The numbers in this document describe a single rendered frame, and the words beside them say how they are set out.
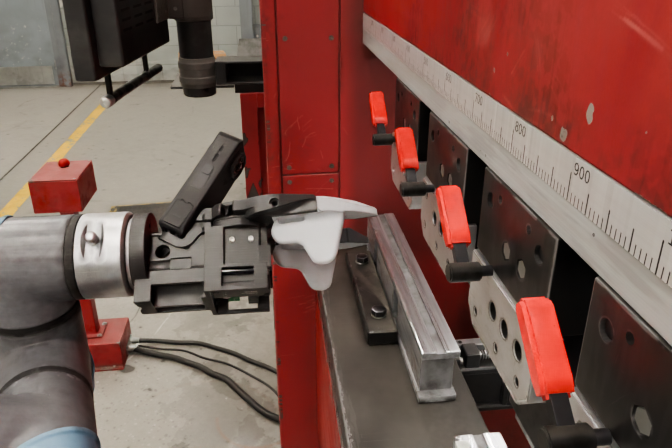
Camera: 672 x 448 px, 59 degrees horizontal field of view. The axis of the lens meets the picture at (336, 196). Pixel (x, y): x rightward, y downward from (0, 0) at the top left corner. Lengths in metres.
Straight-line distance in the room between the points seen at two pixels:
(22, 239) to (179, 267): 0.13
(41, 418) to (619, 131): 0.43
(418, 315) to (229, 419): 1.35
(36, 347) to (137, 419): 1.76
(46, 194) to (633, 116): 2.04
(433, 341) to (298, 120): 0.59
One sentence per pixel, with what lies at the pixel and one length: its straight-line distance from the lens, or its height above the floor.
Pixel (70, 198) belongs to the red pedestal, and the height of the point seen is 0.73.
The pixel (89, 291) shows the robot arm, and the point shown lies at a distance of 0.55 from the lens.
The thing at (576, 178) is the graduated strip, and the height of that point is 1.39.
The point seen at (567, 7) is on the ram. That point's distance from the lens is 0.44.
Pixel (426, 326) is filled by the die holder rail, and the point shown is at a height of 0.97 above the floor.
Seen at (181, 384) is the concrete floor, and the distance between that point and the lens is 2.42.
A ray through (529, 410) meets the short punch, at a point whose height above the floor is 1.13.
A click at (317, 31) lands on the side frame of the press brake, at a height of 1.36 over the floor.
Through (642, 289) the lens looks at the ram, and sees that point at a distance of 0.37.
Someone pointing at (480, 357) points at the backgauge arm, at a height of 0.86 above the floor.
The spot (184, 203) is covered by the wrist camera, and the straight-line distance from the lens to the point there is 0.54.
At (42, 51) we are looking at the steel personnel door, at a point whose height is 0.40.
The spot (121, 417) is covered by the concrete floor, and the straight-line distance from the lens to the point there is 2.35.
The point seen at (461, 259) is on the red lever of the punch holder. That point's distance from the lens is 0.56.
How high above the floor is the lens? 1.53
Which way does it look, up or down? 23 degrees down
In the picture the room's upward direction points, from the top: straight up
